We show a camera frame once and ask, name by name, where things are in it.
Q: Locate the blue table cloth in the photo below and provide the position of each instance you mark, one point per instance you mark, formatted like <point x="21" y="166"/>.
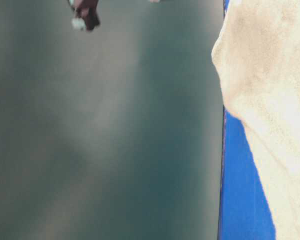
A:
<point x="244" y="213"/>

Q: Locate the beige bath towel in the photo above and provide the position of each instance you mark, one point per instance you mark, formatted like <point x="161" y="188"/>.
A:
<point x="257" y="58"/>

